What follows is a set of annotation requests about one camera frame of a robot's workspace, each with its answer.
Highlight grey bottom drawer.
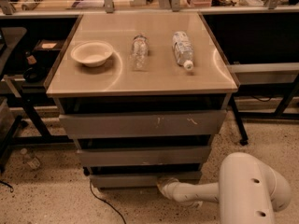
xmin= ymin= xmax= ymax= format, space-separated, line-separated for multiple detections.
xmin=90 ymin=171 xmax=202 ymax=189

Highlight grey drawer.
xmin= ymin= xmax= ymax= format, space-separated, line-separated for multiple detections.
xmin=90 ymin=171 xmax=202 ymax=189
xmin=78 ymin=146 xmax=211 ymax=167
xmin=59 ymin=110 xmax=226 ymax=139

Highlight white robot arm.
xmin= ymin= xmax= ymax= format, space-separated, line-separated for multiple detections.
xmin=157 ymin=152 xmax=292 ymax=224

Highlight grey drawer cabinet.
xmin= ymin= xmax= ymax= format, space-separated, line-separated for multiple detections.
xmin=46 ymin=12 xmax=237 ymax=177

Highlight grey top drawer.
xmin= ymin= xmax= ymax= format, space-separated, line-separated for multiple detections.
xmin=59 ymin=110 xmax=226 ymax=139

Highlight grey middle drawer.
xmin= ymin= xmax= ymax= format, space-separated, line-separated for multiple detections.
xmin=78 ymin=146 xmax=211 ymax=167

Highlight clear empty plastic bottle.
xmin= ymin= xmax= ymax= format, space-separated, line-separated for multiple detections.
xmin=130 ymin=34 xmax=149 ymax=71

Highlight white labelled water bottle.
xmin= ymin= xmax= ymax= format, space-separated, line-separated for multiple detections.
xmin=172 ymin=31 xmax=193 ymax=71

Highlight white paper bowl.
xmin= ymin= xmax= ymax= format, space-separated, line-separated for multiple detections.
xmin=71 ymin=41 xmax=113 ymax=68

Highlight black headphones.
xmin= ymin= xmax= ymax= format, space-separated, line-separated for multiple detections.
xmin=23 ymin=66 xmax=46 ymax=83

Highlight black box with label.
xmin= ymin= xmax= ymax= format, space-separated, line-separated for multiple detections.
xmin=34 ymin=39 xmax=64 ymax=51

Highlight plastic bottle on floor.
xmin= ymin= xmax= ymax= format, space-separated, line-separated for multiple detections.
xmin=21 ymin=148 xmax=41 ymax=170

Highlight black desk frame left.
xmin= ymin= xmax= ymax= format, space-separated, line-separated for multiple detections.
xmin=0 ymin=26 xmax=74 ymax=175

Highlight black desk frame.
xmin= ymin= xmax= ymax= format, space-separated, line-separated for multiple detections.
xmin=0 ymin=26 xmax=74 ymax=175
xmin=228 ymin=63 xmax=299 ymax=147

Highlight black desk frame right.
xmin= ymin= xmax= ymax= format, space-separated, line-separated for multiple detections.
xmin=228 ymin=63 xmax=299 ymax=147

